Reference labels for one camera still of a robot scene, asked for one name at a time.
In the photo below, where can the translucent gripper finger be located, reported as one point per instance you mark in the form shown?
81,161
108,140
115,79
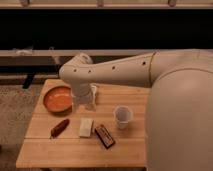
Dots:
75,104
91,104

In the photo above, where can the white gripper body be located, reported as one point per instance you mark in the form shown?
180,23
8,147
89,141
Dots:
81,90

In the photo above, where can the orange ceramic bowl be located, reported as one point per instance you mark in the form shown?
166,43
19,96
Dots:
58,99

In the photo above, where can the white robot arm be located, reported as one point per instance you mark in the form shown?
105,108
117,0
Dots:
179,111

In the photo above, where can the white sponge block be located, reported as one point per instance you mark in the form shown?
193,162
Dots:
86,126

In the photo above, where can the dark chocolate bar packet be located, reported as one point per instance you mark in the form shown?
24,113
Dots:
104,135

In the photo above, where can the wooden table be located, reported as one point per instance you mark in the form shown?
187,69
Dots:
69,150

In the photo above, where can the white railing beam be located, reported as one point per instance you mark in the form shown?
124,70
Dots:
50,57

